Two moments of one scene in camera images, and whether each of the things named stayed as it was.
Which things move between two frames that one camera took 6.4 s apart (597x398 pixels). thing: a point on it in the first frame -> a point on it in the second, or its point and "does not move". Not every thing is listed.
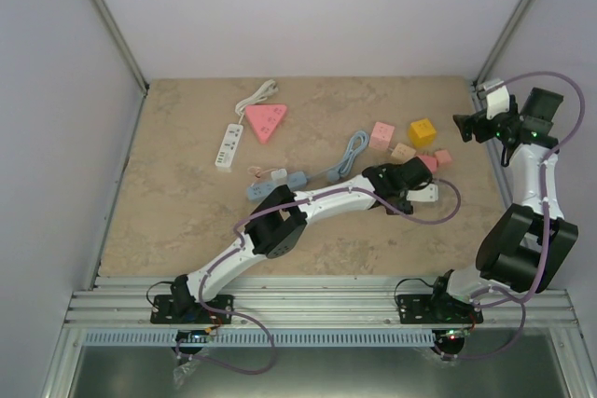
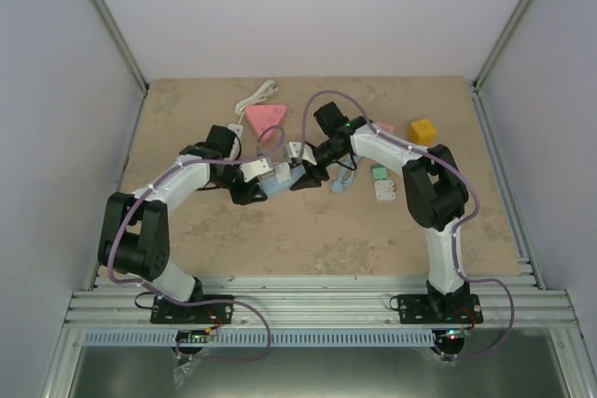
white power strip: (229, 144) does not move
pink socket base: (264, 118) does not move
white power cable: (260, 95) does not move
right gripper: (466, 127) -> (310, 180)
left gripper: (404, 208) -> (245, 197)
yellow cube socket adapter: (423, 132) does not move
